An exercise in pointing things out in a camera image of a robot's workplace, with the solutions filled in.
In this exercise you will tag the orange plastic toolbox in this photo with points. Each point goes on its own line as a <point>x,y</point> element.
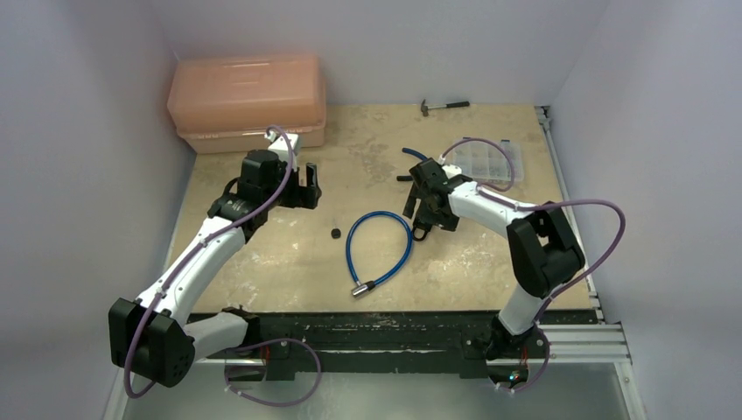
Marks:
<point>225,105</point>

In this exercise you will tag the black headed key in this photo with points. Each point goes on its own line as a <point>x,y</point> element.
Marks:
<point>335,230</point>

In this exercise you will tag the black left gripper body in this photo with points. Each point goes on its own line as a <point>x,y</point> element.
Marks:
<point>281,200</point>

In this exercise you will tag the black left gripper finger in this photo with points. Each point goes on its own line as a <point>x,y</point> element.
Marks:
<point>312,191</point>
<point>293,190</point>

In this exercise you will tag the clear plastic screw organizer box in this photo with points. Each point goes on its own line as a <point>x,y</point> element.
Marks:
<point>485,163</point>

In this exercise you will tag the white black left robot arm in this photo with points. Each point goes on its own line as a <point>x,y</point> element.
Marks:
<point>151,335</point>

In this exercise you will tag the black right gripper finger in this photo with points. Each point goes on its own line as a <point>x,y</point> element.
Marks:
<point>423,220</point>
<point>410,203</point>

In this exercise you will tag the small black handled hammer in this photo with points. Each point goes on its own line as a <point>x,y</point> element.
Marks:
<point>426,108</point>

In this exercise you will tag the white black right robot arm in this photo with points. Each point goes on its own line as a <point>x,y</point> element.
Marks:
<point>544,250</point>

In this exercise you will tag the blue cable lock loop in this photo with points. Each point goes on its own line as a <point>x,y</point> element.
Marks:
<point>377,247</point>

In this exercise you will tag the black lock body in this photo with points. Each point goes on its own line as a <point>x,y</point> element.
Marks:
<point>420,231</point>

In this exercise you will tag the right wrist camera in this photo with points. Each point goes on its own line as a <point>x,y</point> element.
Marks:
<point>451,170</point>

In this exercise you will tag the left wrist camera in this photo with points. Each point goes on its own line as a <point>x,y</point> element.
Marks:
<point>286,147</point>

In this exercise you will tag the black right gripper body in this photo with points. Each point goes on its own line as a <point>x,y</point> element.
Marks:
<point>429,193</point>

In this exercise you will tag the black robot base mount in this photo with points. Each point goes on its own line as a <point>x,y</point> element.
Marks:
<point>392,342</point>

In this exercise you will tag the blue handled pliers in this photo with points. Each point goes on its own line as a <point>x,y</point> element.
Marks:
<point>414,153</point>

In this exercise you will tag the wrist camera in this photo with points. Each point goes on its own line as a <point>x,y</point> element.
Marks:
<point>286,147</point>
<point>451,170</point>

